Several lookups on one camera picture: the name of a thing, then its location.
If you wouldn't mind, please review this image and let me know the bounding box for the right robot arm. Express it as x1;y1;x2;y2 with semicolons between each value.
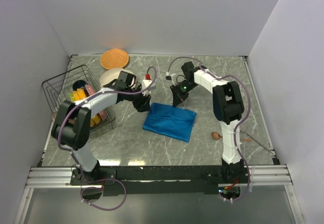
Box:
166;61;245;183

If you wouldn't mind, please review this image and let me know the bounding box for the yellow plate in rack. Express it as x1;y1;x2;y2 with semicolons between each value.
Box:
72;89;101;127

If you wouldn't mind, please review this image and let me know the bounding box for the purple cable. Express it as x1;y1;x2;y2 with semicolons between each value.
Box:
57;66;158;211
167;56;252;203

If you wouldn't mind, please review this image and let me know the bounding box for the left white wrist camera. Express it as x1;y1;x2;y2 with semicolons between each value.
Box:
141;73;156;94

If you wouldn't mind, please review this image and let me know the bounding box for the aluminium rail frame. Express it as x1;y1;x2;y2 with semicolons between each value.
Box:
14;165;305;223

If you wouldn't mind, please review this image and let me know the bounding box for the orange woven round mat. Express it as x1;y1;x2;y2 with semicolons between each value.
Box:
100;49;129;70

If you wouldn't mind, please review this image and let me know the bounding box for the cream divided plate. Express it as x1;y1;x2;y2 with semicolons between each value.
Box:
99;68;133;87

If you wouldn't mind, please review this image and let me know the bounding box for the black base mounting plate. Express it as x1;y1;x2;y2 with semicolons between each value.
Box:
70;165;249;196

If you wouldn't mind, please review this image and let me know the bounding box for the brown wooden plate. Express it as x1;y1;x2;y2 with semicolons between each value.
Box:
51;111;76;125

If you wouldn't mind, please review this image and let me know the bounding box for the green plate in rack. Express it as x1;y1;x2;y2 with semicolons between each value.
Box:
69;93;75;102

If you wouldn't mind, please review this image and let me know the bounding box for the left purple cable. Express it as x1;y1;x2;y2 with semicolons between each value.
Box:
57;66;158;211

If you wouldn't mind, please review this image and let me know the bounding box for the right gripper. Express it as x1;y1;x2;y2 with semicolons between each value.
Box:
170;80;197;107

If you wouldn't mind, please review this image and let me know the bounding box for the pink plate in rack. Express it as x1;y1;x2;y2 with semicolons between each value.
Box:
83;84;107;123

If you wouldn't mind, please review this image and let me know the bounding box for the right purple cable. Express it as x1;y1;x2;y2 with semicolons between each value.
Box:
167;56;252;203

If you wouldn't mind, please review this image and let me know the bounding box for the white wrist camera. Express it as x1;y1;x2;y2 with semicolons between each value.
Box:
166;72;177;80
141;73;156;94

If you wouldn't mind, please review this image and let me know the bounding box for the blue cloth napkin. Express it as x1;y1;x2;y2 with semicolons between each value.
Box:
142;103;196;142

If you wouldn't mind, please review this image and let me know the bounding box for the wooden spoon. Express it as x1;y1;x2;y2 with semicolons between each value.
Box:
211;131;222;140

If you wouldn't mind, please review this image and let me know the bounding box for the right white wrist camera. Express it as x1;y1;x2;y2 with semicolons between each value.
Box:
166;72;177;80

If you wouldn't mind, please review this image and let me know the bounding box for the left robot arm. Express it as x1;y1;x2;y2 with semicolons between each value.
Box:
51;70;155;185

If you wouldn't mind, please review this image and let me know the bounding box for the dark blue bowl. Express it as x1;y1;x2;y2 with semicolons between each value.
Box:
72;80;87;91

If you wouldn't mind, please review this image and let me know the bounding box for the metal fork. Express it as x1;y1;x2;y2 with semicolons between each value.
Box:
240;130;275;156

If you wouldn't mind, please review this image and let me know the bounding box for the black wire dish rack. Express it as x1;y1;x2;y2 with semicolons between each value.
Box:
42;65;115;138

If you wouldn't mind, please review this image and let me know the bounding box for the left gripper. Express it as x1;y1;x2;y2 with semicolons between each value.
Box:
126;84;151;112

